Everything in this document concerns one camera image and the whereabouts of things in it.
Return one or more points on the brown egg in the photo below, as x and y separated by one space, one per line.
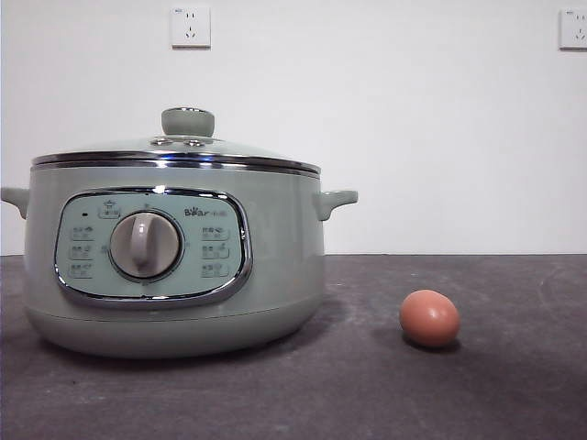
429 318

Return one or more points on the pale green electric cooking pot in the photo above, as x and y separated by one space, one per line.
275 256

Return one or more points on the glass lid with green knob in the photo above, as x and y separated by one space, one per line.
188 121

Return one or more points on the white wall socket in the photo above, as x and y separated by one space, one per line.
191 27
574 29

